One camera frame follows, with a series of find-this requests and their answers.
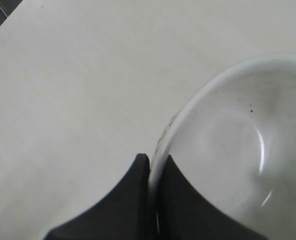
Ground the white ceramic bowl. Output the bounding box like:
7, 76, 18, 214
148, 53, 296, 240

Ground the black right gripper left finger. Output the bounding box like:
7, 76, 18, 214
45, 153, 150, 240

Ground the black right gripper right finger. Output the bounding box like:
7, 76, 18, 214
158, 156, 265, 240

